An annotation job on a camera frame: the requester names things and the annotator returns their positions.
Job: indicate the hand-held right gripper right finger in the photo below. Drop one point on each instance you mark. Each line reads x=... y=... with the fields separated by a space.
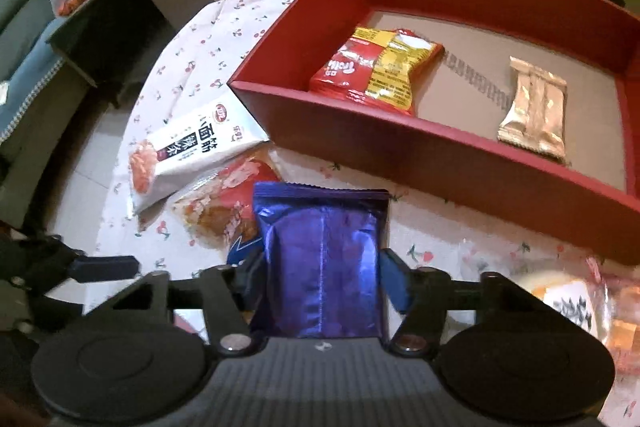
x=395 y=279

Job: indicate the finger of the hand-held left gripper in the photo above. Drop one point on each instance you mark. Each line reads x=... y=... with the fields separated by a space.
x=105 y=269

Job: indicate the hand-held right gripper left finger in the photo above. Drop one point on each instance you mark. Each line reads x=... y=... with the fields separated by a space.
x=232 y=281

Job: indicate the blue snack packet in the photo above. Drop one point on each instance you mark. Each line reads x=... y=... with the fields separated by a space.
x=242 y=249

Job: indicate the purple foil snack packet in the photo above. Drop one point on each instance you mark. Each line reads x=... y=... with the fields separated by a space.
x=322 y=257

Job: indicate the clear bread packet red label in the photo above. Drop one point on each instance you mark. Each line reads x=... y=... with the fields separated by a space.
x=220 y=202

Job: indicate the red cardboard box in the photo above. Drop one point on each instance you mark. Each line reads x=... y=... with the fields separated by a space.
x=425 y=167

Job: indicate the white snack packet red print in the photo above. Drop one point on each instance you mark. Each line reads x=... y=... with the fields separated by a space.
x=190 y=147

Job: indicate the clear packet with white bun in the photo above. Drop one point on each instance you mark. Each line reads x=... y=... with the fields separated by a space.
x=575 y=307

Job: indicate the blue sofa blanket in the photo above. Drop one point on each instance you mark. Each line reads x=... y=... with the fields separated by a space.
x=25 y=77

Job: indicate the red and yellow snack packet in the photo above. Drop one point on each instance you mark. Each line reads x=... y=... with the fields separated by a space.
x=375 y=69

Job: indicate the gold foil snack packet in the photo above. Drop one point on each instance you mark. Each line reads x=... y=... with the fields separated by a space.
x=535 y=112

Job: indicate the cherry print tablecloth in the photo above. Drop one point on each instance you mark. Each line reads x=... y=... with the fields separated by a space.
x=210 y=42

